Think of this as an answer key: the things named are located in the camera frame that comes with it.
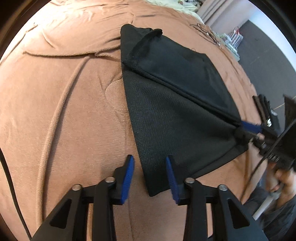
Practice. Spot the white nightstand right of bed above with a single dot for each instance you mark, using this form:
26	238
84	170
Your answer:
226	41

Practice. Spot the brown bed blanket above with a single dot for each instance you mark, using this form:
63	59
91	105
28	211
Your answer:
64	117

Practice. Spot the person's right hand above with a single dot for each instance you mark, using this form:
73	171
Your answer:
277	177

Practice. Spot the stack of folded dark clothes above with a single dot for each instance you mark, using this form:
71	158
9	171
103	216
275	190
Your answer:
268	116

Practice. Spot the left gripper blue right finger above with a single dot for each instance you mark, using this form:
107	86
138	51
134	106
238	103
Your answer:
172	180

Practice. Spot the right pink curtain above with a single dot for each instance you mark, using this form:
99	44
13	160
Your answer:
223	16

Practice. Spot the striped gift bag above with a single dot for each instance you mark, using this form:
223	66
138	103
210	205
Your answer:
235	38

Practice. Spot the cream bed sheet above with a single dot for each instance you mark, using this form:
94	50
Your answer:
183	6

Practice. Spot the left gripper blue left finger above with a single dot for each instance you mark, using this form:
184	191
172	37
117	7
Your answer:
128	170

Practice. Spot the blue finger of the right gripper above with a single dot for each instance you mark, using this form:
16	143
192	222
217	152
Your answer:
252	128
243	136

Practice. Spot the black sleeveless shirt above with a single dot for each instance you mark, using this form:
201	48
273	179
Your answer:
178	105

